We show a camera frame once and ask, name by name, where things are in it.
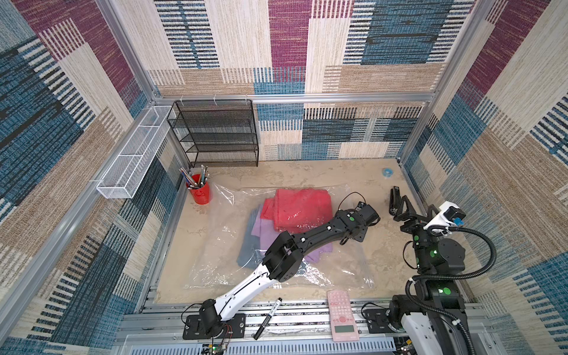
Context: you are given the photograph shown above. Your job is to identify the red trousers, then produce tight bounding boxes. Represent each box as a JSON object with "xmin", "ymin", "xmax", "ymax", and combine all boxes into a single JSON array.
[{"xmin": 260, "ymin": 189, "xmax": 334, "ymax": 234}]

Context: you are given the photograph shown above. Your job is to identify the lilac trousers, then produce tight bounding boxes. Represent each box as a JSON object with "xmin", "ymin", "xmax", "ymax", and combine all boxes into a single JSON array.
[{"xmin": 251, "ymin": 198, "xmax": 333, "ymax": 263}]

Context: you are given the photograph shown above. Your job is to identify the clear plastic vacuum bag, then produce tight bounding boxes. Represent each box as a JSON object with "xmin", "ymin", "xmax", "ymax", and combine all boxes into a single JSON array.
[{"xmin": 182, "ymin": 184, "xmax": 374, "ymax": 291}]

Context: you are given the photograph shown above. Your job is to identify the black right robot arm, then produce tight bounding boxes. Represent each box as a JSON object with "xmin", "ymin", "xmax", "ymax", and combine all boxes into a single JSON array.
[{"xmin": 385, "ymin": 186, "xmax": 497, "ymax": 354}]

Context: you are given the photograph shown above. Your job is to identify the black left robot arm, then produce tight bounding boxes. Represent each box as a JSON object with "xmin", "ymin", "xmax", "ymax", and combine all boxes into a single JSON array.
[{"xmin": 199, "ymin": 201, "xmax": 380, "ymax": 337}]

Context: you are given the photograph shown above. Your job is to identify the grey-blue folded trousers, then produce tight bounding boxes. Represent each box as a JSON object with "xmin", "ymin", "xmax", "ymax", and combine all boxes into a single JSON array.
[{"xmin": 237, "ymin": 206, "xmax": 263, "ymax": 269}]

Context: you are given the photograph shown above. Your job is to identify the pink calculator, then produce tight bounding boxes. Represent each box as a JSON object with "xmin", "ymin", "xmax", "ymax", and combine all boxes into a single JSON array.
[{"xmin": 327, "ymin": 290, "xmax": 359, "ymax": 343}]

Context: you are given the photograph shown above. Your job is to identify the black marker pen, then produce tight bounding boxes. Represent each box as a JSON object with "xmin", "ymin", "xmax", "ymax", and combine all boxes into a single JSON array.
[{"xmin": 253, "ymin": 297, "xmax": 283, "ymax": 340}]

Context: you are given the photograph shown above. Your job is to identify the red pen cup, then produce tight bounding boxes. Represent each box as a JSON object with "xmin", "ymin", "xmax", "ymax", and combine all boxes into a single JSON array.
[{"xmin": 189, "ymin": 182, "xmax": 211, "ymax": 205}]

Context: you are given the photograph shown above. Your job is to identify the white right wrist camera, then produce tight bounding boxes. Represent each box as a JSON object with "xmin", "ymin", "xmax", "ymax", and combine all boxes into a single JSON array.
[{"xmin": 423, "ymin": 201, "xmax": 466, "ymax": 233}]

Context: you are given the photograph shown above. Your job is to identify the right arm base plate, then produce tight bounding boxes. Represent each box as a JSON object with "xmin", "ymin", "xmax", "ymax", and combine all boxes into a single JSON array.
[{"xmin": 362, "ymin": 308, "xmax": 393, "ymax": 334}]

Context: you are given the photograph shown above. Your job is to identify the black wire mesh shelf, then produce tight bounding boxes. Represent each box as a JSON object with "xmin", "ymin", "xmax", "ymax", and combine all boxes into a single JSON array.
[{"xmin": 167, "ymin": 100, "xmax": 260, "ymax": 167}]

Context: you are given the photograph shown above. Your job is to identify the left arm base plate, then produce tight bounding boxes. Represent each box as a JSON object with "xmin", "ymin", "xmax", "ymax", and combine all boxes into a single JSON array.
[{"xmin": 182, "ymin": 313, "xmax": 246, "ymax": 340}]

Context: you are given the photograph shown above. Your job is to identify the white wire mesh basket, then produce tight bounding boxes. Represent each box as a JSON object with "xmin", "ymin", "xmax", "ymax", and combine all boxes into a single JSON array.
[{"xmin": 97, "ymin": 106, "xmax": 171, "ymax": 199}]

